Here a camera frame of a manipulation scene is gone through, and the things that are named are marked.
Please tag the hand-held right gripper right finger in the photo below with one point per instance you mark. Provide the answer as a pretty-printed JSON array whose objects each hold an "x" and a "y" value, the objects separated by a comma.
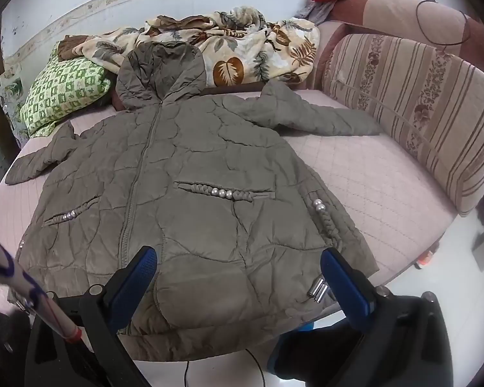
[{"x": 345, "y": 284}]

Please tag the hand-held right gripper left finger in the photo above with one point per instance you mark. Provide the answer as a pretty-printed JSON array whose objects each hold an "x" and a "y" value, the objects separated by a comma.
[{"x": 136, "y": 276}]

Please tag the olive quilted hooded jacket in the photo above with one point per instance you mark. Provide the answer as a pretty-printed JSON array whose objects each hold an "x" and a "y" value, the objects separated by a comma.
[{"x": 209, "y": 161}]

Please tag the blue round object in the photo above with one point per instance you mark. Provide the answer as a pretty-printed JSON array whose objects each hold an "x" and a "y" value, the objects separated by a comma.
[{"x": 305, "y": 325}]

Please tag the small orange object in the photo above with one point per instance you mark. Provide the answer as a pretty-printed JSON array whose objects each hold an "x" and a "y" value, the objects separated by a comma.
[{"x": 424, "y": 258}]

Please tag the pink quilted sofa cover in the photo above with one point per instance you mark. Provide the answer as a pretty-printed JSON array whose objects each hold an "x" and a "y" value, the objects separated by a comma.
[{"x": 379, "y": 177}]

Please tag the striped floral sofa back cushion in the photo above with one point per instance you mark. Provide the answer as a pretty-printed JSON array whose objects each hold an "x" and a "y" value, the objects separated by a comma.
[{"x": 419, "y": 109}]

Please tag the green white patterned pillow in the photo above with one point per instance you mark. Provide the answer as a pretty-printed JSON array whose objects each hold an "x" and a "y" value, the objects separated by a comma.
[{"x": 60, "y": 88}]

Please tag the leaf print blanket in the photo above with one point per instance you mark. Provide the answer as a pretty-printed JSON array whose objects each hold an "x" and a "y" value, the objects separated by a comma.
[{"x": 242, "y": 40}]

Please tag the grey cloth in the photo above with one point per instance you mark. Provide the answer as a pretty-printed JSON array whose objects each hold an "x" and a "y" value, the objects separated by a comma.
[{"x": 318, "y": 12}]

